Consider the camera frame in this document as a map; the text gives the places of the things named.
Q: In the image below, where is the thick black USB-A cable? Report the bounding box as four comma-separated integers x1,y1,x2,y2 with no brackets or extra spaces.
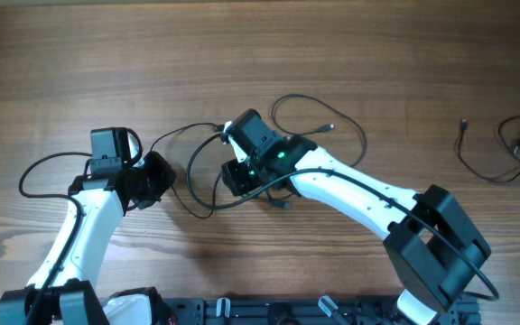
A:
269,93,368,211

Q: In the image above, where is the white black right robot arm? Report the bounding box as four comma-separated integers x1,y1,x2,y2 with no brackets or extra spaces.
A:
220,109,491,324

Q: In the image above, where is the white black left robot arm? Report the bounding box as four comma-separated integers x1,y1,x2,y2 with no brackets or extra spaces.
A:
0,127,177,324

